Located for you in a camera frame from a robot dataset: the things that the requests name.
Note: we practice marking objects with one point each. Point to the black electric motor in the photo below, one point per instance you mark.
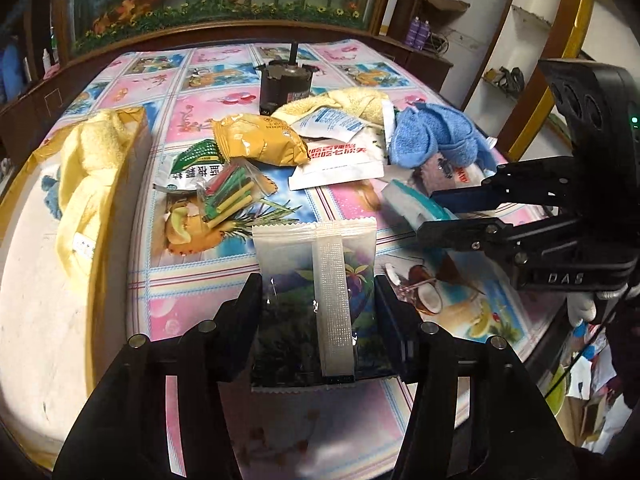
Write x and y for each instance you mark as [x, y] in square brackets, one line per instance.
[282, 87]

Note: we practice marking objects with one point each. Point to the white red print pouch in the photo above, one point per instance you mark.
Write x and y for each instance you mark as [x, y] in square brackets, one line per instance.
[340, 160]

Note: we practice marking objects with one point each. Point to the small white bottle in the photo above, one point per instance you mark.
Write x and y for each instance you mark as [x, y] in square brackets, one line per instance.
[47, 57]

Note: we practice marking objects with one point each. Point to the white blue print sachet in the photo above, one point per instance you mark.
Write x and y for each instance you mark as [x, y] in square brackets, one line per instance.
[327, 120]

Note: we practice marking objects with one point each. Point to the white paper sachet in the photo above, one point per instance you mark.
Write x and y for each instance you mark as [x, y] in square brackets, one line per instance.
[388, 120]

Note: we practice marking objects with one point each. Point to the clear fruit print snack packet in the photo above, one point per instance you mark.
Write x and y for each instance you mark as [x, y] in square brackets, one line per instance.
[300, 280]

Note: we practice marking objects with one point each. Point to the bag of coloured sticks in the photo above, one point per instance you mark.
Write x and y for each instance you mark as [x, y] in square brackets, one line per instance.
[230, 195]

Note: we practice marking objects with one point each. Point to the blue towel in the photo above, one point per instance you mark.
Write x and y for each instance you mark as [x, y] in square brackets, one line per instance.
[430, 132]

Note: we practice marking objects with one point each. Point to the yellow cardboard box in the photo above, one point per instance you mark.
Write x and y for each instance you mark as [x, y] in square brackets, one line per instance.
[30, 310]

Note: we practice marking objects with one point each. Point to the dark wooden cabinet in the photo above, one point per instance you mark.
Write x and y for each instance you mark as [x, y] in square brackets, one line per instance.
[420, 67]

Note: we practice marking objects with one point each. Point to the dark bundle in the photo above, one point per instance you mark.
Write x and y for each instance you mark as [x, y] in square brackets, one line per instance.
[507, 80]

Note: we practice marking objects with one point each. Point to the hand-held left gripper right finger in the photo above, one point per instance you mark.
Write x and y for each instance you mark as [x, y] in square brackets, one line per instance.
[395, 330]

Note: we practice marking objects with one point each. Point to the teal white packet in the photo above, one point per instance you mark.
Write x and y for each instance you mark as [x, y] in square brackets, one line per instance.
[405, 202]

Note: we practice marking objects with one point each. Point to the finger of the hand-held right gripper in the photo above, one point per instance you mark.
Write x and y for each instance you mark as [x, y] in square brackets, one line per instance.
[475, 235]
[520, 182]

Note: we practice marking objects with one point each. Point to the colourful paper clutter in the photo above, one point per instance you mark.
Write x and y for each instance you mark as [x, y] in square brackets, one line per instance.
[590, 385]

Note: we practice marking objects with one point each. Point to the knotted yellow towel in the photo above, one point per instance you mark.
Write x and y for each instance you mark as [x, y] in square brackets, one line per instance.
[350, 102]

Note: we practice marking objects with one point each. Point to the green white packet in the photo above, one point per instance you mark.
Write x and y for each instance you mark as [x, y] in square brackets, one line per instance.
[185, 165]

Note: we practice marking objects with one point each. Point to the yellow snack packet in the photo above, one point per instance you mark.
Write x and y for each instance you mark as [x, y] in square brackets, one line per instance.
[260, 140]

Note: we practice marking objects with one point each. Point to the brown cardboard piece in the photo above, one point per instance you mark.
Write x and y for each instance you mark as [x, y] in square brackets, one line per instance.
[447, 4]

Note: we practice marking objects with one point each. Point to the pink printed packet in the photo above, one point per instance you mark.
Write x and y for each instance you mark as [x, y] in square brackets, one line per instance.
[450, 175]

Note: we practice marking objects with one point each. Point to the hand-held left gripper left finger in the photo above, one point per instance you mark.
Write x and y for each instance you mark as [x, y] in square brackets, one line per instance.
[245, 320]

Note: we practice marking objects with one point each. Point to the person's right hand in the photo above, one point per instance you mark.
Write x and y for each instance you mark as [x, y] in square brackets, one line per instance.
[582, 307]

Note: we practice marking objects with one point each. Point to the wooden shelf cabinet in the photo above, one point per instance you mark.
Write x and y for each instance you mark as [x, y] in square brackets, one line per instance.
[30, 95]

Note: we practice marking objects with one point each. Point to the fruit print tablecloth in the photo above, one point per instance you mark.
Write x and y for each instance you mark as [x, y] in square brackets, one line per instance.
[200, 85]

